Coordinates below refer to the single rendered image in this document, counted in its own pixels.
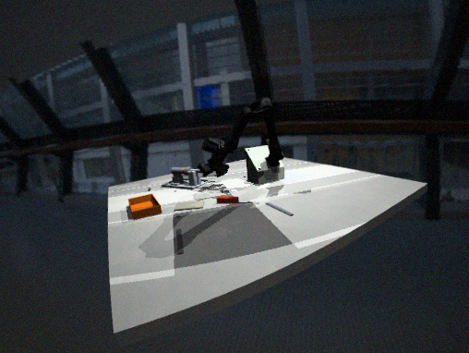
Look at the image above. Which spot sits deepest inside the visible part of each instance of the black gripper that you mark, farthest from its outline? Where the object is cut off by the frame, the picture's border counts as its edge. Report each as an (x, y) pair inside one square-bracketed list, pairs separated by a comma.
[(206, 169)]

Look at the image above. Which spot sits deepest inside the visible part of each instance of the orange open tray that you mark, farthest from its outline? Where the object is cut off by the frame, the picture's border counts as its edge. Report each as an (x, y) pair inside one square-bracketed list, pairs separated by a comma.
[(144, 206)]

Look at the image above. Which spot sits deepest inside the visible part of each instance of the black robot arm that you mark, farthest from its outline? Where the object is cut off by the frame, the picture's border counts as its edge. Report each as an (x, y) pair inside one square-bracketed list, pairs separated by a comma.
[(232, 138)]

